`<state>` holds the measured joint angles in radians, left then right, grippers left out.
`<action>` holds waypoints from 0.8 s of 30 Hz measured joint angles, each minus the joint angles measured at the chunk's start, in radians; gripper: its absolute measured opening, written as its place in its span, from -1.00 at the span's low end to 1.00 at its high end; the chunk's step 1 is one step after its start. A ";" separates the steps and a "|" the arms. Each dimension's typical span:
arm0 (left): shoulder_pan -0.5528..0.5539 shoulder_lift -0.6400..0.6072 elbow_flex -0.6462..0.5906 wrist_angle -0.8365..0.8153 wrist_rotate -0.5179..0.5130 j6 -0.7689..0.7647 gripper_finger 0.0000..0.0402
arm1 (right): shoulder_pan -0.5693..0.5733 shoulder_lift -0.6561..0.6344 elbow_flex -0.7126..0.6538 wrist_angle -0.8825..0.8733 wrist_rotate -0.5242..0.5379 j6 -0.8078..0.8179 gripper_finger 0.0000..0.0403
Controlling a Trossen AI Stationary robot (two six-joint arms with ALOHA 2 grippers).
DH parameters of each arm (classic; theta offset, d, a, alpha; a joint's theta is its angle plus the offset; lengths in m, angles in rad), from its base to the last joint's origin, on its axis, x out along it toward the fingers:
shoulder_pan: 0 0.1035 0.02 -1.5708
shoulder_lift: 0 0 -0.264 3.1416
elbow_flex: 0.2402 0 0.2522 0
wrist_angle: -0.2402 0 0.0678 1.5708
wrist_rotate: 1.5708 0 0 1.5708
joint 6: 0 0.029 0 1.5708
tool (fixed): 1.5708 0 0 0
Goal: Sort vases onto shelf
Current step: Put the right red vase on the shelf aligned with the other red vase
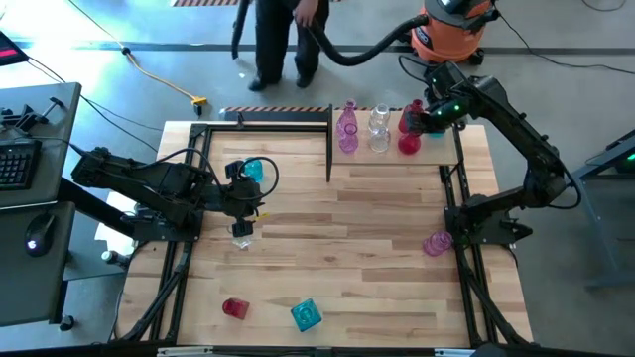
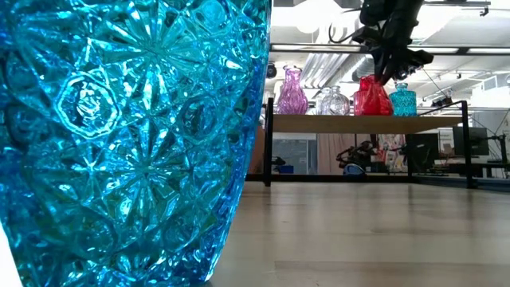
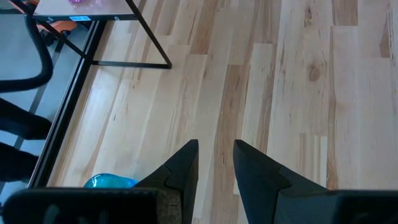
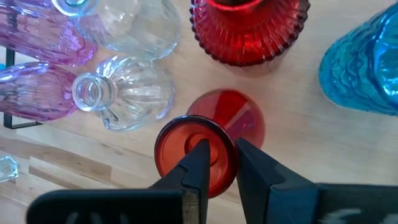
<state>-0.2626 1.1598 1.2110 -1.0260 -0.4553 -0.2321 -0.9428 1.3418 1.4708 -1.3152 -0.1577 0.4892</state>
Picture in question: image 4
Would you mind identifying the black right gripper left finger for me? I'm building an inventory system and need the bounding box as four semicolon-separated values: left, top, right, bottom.
26;139;211;224

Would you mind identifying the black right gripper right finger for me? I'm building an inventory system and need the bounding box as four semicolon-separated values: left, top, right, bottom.
236;138;398;224

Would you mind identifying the red smooth bulbous glass vase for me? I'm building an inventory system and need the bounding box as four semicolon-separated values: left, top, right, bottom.
154;89;266;199

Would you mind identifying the clear scalloped squat glass vase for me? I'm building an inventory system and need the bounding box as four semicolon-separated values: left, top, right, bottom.
72;55;175;131

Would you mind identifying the pink bulbous glass vase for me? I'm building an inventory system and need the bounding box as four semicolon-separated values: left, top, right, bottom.
0;62;78;122

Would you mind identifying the teal patterned glass bottle vase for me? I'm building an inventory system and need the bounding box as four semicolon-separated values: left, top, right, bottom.
318;2;398;116

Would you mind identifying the clear ribbed cylinder glass vase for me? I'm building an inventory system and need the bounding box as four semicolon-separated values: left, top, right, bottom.
51;0;182;62

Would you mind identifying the red ribbed glass bottle vase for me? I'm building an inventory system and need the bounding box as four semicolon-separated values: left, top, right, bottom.
189;0;311;67

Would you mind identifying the pink tall swirl glass vase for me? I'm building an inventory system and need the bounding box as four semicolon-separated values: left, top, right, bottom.
0;0;98;67

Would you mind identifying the clear square glass vase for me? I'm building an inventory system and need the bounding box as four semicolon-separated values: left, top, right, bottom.
0;155;19;184

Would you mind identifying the wooden shelf black metal frame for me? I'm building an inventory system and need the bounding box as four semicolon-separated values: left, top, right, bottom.
0;0;398;224

